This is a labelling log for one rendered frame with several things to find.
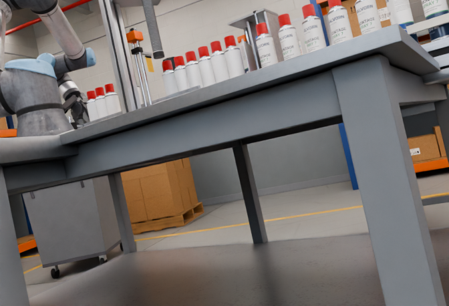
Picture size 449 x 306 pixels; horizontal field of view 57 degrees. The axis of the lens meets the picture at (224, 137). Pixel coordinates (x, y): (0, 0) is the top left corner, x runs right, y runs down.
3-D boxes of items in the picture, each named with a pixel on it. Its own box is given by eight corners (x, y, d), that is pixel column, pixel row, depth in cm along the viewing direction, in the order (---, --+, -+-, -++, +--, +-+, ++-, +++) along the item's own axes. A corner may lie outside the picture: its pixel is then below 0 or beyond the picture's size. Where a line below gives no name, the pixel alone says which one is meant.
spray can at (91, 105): (110, 139, 164) (99, 89, 165) (99, 140, 160) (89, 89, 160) (101, 141, 167) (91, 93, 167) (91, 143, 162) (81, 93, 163)
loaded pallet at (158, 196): (204, 212, 551) (182, 111, 555) (183, 226, 470) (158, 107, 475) (125, 226, 580) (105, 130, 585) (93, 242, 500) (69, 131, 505)
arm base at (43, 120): (88, 137, 114) (80, 103, 115) (54, 137, 100) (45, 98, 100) (42, 151, 118) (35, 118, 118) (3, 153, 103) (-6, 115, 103)
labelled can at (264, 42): (286, 88, 123) (272, 22, 124) (280, 87, 119) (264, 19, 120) (271, 93, 126) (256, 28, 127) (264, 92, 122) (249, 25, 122)
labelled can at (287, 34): (310, 81, 119) (294, 13, 120) (304, 81, 115) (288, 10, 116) (294, 86, 122) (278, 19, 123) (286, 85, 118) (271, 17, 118)
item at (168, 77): (189, 116, 143) (176, 59, 144) (180, 117, 139) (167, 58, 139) (177, 119, 146) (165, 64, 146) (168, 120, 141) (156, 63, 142)
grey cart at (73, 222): (77, 258, 415) (57, 166, 418) (137, 245, 413) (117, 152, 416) (33, 288, 326) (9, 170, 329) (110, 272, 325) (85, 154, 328)
